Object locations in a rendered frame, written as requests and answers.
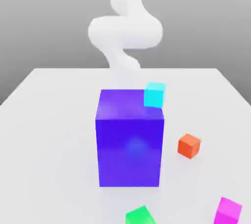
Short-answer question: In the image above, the small cyan cube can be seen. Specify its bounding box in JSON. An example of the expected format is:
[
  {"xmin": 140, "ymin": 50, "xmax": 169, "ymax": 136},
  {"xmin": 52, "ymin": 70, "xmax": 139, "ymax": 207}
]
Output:
[{"xmin": 143, "ymin": 81, "xmax": 167, "ymax": 109}]

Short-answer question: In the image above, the small magenta cube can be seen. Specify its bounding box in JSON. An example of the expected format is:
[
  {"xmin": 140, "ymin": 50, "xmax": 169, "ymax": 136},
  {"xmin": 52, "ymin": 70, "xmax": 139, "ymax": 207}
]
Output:
[{"xmin": 213, "ymin": 196, "xmax": 243, "ymax": 224}]

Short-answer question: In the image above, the small orange cube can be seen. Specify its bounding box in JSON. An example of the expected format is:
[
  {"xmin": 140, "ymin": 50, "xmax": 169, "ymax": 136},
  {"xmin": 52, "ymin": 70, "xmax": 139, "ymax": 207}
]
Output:
[{"xmin": 177, "ymin": 133, "xmax": 201, "ymax": 159}]

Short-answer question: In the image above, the large purple box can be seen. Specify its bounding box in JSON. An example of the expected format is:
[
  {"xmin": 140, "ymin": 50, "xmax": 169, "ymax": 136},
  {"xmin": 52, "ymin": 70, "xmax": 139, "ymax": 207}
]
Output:
[{"xmin": 95, "ymin": 89, "xmax": 165, "ymax": 188}]

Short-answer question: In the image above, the small green cube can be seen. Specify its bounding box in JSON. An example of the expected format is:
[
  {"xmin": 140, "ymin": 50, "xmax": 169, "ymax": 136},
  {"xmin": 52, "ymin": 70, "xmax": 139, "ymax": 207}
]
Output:
[{"xmin": 125, "ymin": 205, "xmax": 157, "ymax": 224}]

